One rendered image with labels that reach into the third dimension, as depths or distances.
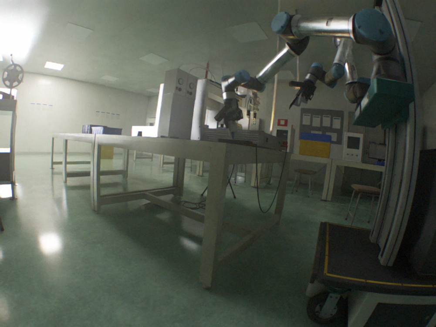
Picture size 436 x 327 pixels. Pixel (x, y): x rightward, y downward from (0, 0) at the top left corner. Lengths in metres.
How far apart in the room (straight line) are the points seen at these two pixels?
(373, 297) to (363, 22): 0.93
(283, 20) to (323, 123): 4.77
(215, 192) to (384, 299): 0.84
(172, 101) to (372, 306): 1.48
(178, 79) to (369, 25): 1.10
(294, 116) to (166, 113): 4.73
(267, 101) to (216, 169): 5.30
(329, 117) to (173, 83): 4.73
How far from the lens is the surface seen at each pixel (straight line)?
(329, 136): 3.84
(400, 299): 0.92
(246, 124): 2.09
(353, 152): 3.88
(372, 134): 5.17
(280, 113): 5.84
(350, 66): 1.48
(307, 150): 3.86
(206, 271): 1.04
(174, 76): 1.36
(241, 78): 1.08
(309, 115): 5.64
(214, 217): 0.89
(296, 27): 0.92
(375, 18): 0.76
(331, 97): 5.74
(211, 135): 1.41
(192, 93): 1.42
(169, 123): 1.28
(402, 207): 0.93
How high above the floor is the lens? 0.73
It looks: 5 degrees down
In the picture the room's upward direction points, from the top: 6 degrees clockwise
